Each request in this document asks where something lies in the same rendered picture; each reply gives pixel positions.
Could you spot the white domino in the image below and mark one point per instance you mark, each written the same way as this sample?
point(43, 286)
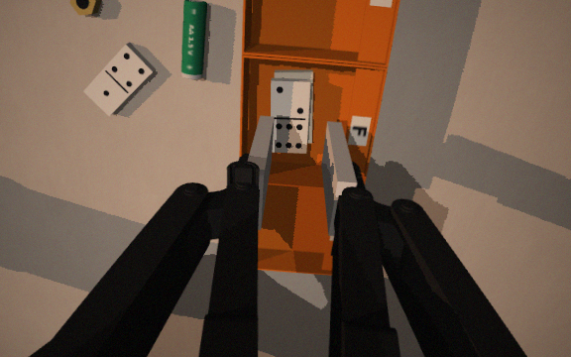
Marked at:
point(301, 74)

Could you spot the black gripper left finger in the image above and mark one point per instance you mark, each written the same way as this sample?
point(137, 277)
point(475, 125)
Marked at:
point(126, 311)

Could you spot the beige domino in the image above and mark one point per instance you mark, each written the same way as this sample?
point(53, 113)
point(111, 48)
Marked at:
point(119, 79)
point(290, 106)

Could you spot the orange rack of three bins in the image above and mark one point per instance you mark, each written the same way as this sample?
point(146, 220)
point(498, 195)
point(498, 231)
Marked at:
point(294, 235)

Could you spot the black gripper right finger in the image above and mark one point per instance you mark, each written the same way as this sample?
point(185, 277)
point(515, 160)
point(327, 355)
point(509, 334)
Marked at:
point(447, 311)

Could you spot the yellow hex nut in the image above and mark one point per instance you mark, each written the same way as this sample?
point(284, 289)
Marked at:
point(85, 7)

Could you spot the green aa battery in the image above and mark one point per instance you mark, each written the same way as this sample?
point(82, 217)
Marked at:
point(193, 38)

